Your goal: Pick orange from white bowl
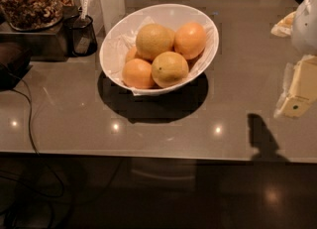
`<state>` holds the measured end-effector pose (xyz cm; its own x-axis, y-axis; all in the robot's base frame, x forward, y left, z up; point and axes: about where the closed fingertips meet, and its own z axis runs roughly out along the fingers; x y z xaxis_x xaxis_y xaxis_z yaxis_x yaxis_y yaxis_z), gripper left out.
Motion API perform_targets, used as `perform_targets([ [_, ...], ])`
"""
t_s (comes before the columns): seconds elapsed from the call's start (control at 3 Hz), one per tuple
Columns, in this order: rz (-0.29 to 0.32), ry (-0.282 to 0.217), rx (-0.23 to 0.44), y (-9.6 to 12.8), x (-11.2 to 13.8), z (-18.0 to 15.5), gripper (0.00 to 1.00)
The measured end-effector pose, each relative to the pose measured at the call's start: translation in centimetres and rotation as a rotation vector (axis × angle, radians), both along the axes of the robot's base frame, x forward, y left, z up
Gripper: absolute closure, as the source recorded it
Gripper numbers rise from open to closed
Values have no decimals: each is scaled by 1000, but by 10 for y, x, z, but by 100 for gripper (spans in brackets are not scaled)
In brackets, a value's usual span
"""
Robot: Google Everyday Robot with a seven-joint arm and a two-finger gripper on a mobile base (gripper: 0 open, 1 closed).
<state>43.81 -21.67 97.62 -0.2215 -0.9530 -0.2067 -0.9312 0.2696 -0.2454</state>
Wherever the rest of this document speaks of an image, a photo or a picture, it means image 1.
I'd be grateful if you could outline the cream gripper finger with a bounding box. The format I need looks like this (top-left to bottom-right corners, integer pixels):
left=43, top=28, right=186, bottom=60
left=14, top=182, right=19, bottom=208
left=270, top=12, right=295, bottom=38
left=274, top=55, right=317, bottom=118

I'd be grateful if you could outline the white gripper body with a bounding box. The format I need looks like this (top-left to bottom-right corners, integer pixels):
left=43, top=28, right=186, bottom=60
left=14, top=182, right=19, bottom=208
left=291, top=0, right=317, bottom=56

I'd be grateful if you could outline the white paper bowl liner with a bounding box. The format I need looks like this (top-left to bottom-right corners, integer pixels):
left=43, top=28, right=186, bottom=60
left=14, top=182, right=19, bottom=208
left=99, top=15, right=219, bottom=96

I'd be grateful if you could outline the orange top right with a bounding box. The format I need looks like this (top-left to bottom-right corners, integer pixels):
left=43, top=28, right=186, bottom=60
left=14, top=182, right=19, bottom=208
left=174, top=22, right=207, bottom=59

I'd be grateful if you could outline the yellowish orange front right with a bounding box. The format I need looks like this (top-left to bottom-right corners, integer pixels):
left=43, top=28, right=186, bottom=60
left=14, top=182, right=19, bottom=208
left=152, top=52, right=189, bottom=88

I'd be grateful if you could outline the yellowish orange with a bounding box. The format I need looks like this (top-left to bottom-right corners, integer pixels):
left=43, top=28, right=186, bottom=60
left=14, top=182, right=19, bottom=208
left=152, top=52, right=189, bottom=88
left=136, top=24, right=174, bottom=60

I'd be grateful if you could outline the yellowish orange top centre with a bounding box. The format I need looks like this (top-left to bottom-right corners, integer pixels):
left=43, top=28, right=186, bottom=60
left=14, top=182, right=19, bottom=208
left=136, top=24, right=174, bottom=60

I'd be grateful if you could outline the small orange middle left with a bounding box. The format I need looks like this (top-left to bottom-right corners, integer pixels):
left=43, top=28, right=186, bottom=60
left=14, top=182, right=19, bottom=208
left=125, top=46, right=141, bottom=62

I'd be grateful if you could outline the orange front left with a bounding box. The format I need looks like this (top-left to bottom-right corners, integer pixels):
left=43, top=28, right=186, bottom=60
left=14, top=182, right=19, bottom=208
left=122, top=58, right=155, bottom=89

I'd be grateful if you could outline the white utensil in cup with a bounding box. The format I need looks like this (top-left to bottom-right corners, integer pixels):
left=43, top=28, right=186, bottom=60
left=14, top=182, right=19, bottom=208
left=79, top=0, right=89, bottom=22

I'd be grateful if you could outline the black mesh cup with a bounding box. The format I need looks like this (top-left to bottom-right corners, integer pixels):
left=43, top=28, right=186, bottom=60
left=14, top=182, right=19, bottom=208
left=63, top=15, right=98, bottom=57

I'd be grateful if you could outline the metal shelf stand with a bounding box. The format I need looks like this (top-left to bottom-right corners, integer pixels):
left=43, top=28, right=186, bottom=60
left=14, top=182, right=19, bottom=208
left=0, top=20, right=69, bottom=61

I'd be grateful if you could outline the glass jar of nuts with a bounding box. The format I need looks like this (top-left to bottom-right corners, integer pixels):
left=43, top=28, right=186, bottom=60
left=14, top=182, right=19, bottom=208
left=0, top=0, right=63, bottom=32

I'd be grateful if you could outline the dark box at left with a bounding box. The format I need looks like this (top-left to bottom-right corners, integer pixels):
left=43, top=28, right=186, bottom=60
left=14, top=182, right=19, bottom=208
left=0, top=43, right=32, bottom=90

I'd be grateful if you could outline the black cable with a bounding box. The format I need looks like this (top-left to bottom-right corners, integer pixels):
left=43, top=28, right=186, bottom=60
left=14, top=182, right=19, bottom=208
left=0, top=63, right=67, bottom=229

